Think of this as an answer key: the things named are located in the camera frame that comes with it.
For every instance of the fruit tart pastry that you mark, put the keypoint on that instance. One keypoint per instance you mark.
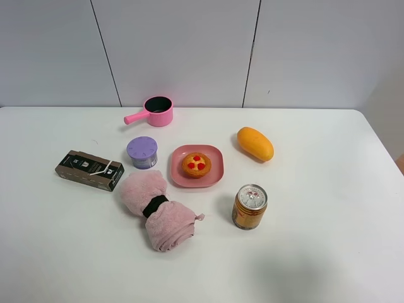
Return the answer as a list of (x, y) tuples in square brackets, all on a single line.
[(196, 165)]

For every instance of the pink square plate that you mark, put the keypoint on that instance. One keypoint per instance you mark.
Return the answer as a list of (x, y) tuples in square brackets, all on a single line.
[(179, 176)]

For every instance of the yellow mango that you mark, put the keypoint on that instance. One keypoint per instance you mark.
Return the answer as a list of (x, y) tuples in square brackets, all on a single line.
[(255, 143)]

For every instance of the purple lidded jar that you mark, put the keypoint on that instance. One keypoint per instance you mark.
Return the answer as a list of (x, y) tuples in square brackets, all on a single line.
[(143, 152)]

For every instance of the pink toy saucepan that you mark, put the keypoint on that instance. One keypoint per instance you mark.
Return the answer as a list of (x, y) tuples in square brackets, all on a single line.
[(158, 111)]

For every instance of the gold drink can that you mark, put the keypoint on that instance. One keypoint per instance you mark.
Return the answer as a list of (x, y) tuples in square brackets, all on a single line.
[(249, 207)]

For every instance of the black elastic band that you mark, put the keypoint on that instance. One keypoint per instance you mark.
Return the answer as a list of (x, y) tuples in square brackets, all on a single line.
[(153, 205)]

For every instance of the pink rolled towel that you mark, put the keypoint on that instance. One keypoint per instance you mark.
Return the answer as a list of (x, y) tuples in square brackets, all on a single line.
[(172, 223)]

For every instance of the dark brown carton box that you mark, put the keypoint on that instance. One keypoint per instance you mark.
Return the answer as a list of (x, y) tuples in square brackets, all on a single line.
[(90, 170)]

